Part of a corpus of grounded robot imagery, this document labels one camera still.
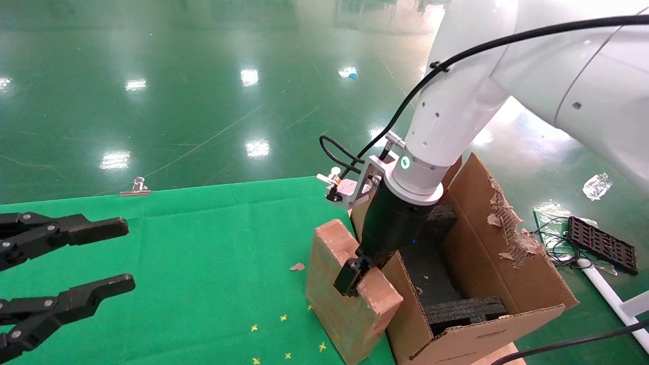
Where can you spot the small cardboard scrap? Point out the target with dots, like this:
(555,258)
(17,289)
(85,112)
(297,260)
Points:
(297,266)

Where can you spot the white metal frame tube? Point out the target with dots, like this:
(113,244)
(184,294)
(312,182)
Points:
(608,296)

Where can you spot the silver binder clip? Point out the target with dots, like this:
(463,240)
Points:
(136,188)

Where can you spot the small brown cardboard box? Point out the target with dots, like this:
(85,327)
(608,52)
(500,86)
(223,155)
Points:
(345,324)

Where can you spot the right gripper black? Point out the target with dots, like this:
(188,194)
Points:
(390,223)

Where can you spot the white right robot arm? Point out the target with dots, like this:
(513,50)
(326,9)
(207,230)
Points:
(456,101)

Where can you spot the grey metal camera bracket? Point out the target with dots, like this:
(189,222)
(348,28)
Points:
(355,190)

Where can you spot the flat black foam sheet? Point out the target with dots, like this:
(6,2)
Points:
(431,274)

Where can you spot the large open cardboard carton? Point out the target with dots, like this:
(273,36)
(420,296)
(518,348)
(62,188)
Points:
(481,339)

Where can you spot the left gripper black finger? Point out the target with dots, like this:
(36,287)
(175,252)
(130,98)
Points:
(76,299)
(96,228)

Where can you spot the crumpled clear plastic wrapper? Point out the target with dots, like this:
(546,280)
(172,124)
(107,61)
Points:
(598,186)

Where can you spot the green table cloth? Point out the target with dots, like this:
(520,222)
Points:
(177,263)

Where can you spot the clear plastic bag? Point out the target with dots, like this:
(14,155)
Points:
(550,213)

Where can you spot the black perforated tray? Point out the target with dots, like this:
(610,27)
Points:
(603,246)

